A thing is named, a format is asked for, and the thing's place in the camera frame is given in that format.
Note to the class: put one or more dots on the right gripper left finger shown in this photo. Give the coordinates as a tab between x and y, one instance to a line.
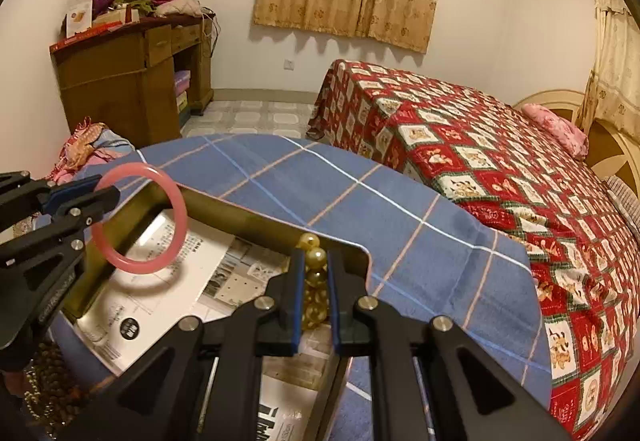
201	381

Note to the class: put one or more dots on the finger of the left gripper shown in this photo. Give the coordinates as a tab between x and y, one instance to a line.
39	268
22	196

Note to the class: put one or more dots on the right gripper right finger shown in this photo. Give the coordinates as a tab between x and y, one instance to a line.
429	380

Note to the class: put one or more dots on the pink jade bangle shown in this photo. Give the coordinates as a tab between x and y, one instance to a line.
127	224

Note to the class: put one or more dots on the pile of clothes on floor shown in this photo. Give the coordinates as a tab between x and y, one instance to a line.
90	144

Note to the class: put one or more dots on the printed paper in tin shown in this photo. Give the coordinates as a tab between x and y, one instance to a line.
215	273

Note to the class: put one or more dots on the pink metal tin box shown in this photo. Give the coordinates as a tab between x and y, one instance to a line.
229	218

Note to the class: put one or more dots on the blue plaid tablecloth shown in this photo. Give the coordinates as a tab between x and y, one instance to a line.
428	256

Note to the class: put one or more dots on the brown wooden desk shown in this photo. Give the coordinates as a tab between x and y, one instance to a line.
142	80

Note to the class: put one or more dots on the flat red box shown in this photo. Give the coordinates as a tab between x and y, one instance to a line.
83	36

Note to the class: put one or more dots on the white product box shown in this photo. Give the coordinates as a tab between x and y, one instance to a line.
78	16

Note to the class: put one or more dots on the red patterned bedspread bed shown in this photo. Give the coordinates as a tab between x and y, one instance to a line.
570	313

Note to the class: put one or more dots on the striped grey pillow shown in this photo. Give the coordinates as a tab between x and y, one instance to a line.
625	198

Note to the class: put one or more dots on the pink folded cloth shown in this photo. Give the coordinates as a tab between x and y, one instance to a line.
191	8

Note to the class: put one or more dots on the pink floral pillow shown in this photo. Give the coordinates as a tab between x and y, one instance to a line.
570	137

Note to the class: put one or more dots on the cream wooden headboard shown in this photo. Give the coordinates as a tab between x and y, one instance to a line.
610	151

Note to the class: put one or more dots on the beige curtain right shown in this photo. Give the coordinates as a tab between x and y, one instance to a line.
612	91

